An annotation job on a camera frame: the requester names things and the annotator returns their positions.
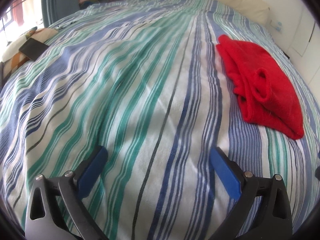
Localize striped blue green bedspread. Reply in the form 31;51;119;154
1;0;319;239

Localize black smartphone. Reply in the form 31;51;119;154
19;37;49;61

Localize wall socket with blue stickers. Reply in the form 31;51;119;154
270;20;283;33

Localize patchwork patterned cloth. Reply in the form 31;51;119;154
1;27;58;84

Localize white wardrobe doors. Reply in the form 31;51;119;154
287;7;319;94

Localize red sweater with white rabbit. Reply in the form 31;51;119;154
216;35;304;140

